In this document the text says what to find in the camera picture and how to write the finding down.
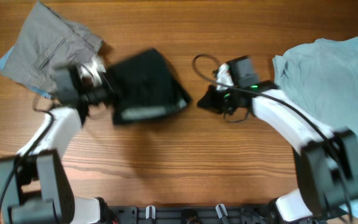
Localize black shorts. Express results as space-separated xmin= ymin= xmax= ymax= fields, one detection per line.
xmin=106 ymin=49 xmax=192 ymax=125

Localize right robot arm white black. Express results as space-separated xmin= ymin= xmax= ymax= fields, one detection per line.
xmin=198 ymin=56 xmax=358 ymax=223

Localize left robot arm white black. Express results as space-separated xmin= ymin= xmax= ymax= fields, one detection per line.
xmin=0 ymin=65 xmax=119 ymax=223

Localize folded grey shorts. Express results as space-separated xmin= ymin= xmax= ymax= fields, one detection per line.
xmin=0 ymin=1 xmax=103 ymax=93

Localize folded light blue cloth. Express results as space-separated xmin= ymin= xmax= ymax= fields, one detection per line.
xmin=0 ymin=47 xmax=52 ymax=100

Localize light blue t-shirt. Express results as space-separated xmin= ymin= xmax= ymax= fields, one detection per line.
xmin=272 ymin=37 xmax=358 ymax=218

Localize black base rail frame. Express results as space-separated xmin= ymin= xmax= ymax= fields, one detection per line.
xmin=110 ymin=204 xmax=271 ymax=224

